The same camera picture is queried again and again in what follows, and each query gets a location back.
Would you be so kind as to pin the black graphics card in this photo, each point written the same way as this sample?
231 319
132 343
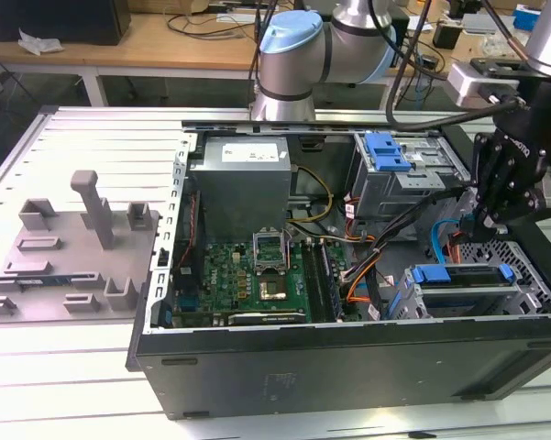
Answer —
266 318

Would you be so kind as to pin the wooden desk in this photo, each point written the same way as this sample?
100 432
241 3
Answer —
142 50

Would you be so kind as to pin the grey power supply unit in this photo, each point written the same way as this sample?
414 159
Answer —
243 192

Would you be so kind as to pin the metal locking lever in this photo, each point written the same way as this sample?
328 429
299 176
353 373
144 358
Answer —
286 249

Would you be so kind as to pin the RAM stick on rack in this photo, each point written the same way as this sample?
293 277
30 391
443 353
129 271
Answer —
46 280

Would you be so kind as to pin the black PC case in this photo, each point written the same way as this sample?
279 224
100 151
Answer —
348 366

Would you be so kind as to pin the green motherboard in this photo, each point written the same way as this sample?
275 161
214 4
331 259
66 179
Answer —
224 275

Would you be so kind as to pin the crumpled white paper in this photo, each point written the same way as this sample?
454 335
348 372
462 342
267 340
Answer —
39 43

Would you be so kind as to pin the blue cardboard box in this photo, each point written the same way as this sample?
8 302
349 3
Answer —
527 16

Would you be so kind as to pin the CPU socket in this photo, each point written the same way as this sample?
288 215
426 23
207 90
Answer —
275 291

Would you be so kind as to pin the small black box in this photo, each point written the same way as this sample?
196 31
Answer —
447 36

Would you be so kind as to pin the black tower behind arm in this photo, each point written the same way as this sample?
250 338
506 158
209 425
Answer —
400 20

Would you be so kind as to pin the black computer tower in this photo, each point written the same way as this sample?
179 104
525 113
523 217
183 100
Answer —
73 23

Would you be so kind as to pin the blue plastic drive latch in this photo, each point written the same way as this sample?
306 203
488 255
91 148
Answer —
380 151

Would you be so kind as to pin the black RAM slot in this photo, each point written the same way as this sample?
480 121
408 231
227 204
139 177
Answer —
319 279
310 279

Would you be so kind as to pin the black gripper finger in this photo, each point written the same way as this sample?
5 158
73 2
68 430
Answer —
522 206
488 169

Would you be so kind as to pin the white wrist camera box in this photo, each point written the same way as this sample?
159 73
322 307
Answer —
467 84

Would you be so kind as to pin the metal disk bay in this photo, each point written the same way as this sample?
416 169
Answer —
527 298

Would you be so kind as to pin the hard disk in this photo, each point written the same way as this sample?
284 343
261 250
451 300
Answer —
431 274

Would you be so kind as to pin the clear plastic bags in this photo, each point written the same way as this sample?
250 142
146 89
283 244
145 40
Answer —
495 46

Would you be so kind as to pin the grey parts rack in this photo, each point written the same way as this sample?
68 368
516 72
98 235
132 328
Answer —
73 256

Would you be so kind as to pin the installed RAM stick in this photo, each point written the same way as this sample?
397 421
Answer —
331 284

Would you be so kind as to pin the metal optical drive cage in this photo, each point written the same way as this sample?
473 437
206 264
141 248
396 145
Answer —
394 192

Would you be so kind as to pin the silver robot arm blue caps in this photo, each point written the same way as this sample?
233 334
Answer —
293 59

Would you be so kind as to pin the flat silver device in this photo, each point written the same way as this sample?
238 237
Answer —
481 23

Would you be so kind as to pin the white paper sheet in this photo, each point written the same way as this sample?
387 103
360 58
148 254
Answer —
234 18

